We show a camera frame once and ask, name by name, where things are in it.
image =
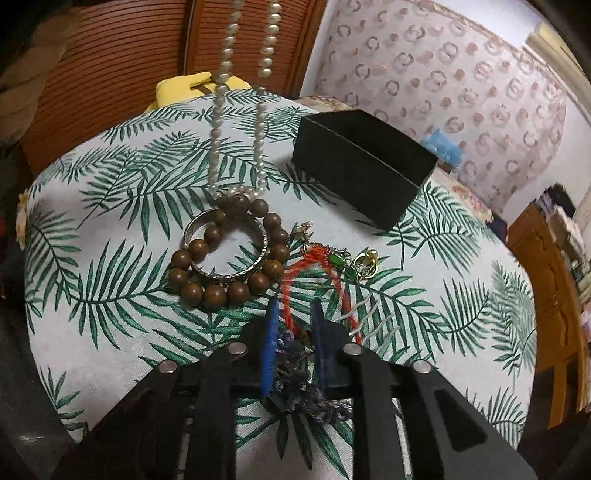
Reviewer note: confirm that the pile of folded clothes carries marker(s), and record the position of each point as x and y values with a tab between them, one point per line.
556	201

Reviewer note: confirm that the tan cloth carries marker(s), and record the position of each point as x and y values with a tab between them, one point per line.
37	60

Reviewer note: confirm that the yellow plush toy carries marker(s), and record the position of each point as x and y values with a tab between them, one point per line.
175	90

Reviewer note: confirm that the purple beaded jewelry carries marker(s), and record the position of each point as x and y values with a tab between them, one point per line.
300	397

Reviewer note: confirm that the long wooden cabinet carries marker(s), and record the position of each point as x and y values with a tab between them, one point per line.
549	286

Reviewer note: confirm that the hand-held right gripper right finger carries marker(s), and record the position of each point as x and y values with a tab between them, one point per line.
319	350

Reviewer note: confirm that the silver hair comb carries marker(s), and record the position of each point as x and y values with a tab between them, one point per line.
344	316

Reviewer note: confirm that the silver bangle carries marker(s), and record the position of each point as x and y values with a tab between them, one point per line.
194	225

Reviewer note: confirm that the green leaf print tablecloth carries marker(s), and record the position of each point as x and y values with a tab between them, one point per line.
138	277

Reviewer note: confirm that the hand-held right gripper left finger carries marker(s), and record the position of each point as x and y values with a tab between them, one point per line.
268	355

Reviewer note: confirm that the black jewelry box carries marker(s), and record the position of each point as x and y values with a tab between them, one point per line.
360	184

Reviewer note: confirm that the wooden louvered wardrobe door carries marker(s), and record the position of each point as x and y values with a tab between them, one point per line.
115	69

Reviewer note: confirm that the small cardboard box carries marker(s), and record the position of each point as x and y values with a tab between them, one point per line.
447	166

